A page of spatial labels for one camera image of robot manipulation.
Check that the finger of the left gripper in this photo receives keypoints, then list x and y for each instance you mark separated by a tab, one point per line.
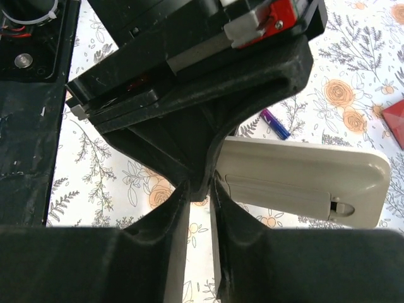
175	124

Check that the blue battery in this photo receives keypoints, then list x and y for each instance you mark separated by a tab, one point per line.
275	124

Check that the white remote control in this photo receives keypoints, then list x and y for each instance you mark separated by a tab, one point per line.
339	184

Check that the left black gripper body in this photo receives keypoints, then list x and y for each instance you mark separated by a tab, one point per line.
209	31

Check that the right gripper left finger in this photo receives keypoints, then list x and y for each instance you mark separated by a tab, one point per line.
144	262

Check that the floral table mat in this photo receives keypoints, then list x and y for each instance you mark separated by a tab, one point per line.
357	73

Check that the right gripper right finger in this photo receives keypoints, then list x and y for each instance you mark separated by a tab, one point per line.
254	263

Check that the red toothpaste box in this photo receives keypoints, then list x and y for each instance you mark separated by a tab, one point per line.
393	117

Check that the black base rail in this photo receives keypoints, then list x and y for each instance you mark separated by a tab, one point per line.
37	39

